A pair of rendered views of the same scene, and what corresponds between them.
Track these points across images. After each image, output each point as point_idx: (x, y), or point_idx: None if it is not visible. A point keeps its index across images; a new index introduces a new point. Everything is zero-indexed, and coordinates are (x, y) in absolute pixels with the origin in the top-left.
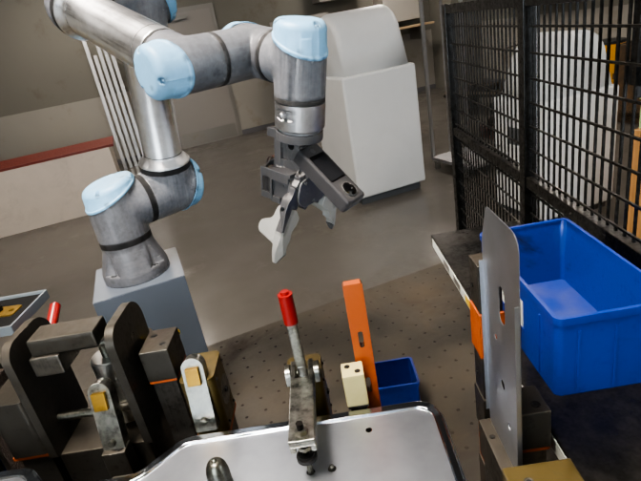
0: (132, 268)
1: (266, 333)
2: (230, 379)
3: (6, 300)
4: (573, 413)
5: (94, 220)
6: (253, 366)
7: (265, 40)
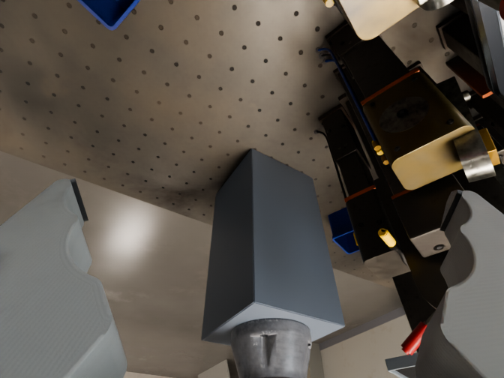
0: (296, 346)
1: (143, 189)
2: (217, 174)
3: (406, 376)
4: None
5: None
6: (190, 167)
7: None
